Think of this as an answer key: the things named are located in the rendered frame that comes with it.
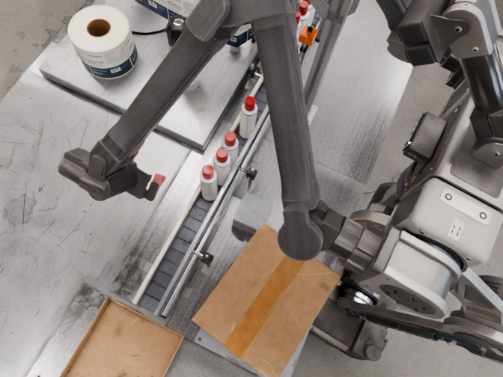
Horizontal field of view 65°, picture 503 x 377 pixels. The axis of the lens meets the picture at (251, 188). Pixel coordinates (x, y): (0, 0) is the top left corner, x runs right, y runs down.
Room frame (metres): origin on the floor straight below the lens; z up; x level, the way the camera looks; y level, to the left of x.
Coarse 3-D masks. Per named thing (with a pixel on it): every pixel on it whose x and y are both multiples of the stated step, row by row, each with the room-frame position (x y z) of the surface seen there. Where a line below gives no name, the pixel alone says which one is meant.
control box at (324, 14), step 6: (312, 0) 0.87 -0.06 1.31; (318, 0) 0.85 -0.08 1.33; (324, 0) 0.84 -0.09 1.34; (330, 0) 0.82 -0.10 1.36; (354, 0) 0.86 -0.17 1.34; (318, 6) 0.85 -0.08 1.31; (324, 6) 0.83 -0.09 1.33; (330, 6) 0.82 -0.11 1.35; (354, 6) 0.86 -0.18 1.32; (318, 12) 0.84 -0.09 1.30; (324, 12) 0.83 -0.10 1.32; (348, 12) 0.86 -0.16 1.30; (354, 12) 0.87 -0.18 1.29; (324, 18) 0.82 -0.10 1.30
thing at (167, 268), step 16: (320, 16) 1.25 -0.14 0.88; (256, 96) 0.82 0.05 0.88; (240, 144) 0.62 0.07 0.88; (192, 208) 0.36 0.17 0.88; (208, 208) 0.37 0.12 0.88; (192, 224) 0.31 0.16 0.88; (208, 224) 0.32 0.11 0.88; (176, 240) 0.25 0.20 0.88; (192, 240) 0.26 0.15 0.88; (176, 256) 0.20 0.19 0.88; (192, 256) 0.21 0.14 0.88; (160, 272) 0.14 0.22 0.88; (160, 288) 0.09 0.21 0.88; (144, 304) 0.04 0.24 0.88
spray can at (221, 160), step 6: (222, 150) 0.48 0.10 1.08; (216, 156) 0.47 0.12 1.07; (222, 156) 0.47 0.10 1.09; (228, 156) 0.49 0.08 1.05; (216, 162) 0.46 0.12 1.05; (222, 162) 0.46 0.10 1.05; (228, 162) 0.47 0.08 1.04; (216, 168) 0.46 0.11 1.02; (222, 168) 0.45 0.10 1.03; (228, 168) 0.47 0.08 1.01; (222, 174) 0.45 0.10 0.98; (228, 174) 0.47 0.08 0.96; (222, 180) 0.45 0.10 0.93
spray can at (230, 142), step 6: (228, 132) 0.55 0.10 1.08; (228, 138) 0.53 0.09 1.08; (234, 138) 0.53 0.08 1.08; (222, 144) 0.52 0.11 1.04; (228, 144) 0.52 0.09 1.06; (234, 144) 0.53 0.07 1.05; (228, 150) 0.51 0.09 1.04; (234, 150) 0.52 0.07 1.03; (234, 156) 0.52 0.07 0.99; (234, 162) 0.52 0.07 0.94
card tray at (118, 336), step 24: (120, 312) 0.01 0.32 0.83; (96, 336) -0.07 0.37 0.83; (120, 336) -0.06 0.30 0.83; (144, 336) -0.05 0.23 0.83; (168, 336) -0.03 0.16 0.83; (72, 360) -0.14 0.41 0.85; (96, 360) -0.13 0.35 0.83; (120, 360) -0.12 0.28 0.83; (144, 360) -0.11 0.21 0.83; (168, 360) -0.10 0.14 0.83
